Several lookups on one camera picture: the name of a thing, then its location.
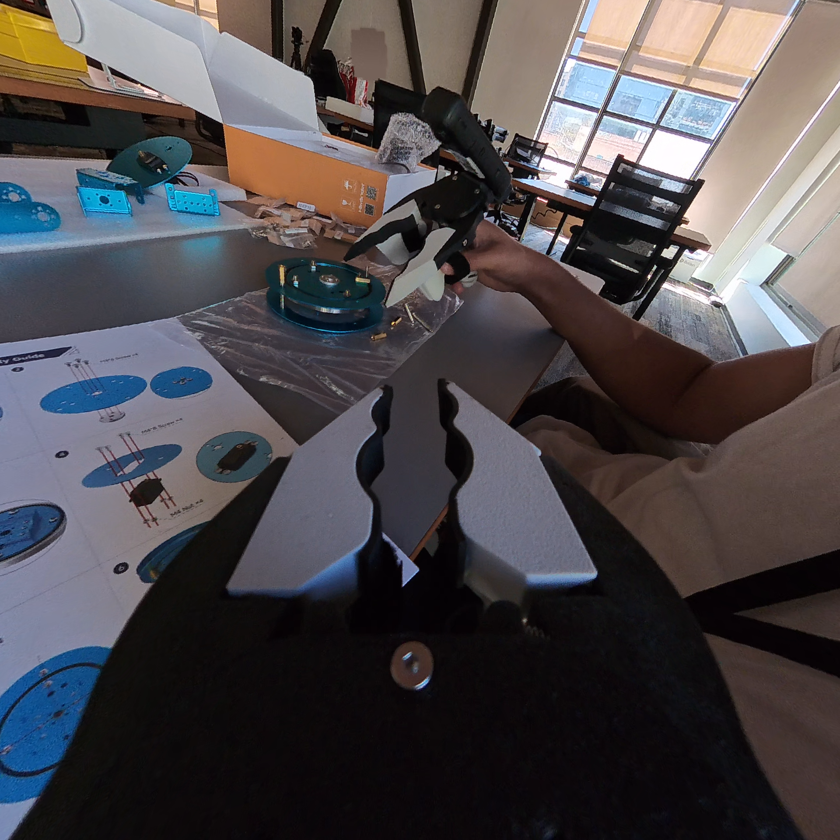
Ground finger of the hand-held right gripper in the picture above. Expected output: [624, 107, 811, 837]
[344, 196, 435, 263]
[382, 223, 475, 308]

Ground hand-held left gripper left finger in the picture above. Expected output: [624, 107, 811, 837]
[226, 385, 403, 634]

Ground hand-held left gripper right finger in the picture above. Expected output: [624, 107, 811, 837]
[436, 379, 598, 634]

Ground blue round rotating base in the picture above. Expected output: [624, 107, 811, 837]
[264, 258, 385, 334]

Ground person's right forearm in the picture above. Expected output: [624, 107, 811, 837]
[525, 252, 821, 447]

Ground wooden desk by window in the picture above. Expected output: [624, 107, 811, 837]
[505, 174, 713, 253]

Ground person's right hand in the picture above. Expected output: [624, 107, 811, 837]
[441, 222, 547, 294]

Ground bubble wrap bundle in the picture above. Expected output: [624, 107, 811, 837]
[375, 112, 437, 175]

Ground pile of small hardware bags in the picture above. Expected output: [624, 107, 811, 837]
[249, 196, 365, 249]

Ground orange cardboard box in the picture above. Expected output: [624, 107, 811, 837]
[46, 0, 437, 227]

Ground black padded office chair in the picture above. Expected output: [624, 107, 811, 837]
[372, 79, 427, 148]

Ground clear plastic bag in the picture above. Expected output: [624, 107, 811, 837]
[177, 282, 463, 414]

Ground teal round plate with servo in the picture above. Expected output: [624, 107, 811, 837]
[107, 136, 193, 191]

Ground white assembly guide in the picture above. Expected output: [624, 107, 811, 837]
[0, 322, 421, 805]

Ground white foam sheet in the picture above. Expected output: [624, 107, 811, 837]
[0, 161, 247, 253]

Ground long wooden table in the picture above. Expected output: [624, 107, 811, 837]
[0, 72, 198, 126]

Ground yellow plastic bins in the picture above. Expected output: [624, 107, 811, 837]
[0, 7, 89, 73]

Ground blue perforated U bracket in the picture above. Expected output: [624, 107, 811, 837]
[164, 184, 219, 213]

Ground black strap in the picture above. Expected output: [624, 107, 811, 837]
[686, 551, 840, 677]

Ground dark teal bracket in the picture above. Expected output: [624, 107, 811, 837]
[75, 167, 145, 204]

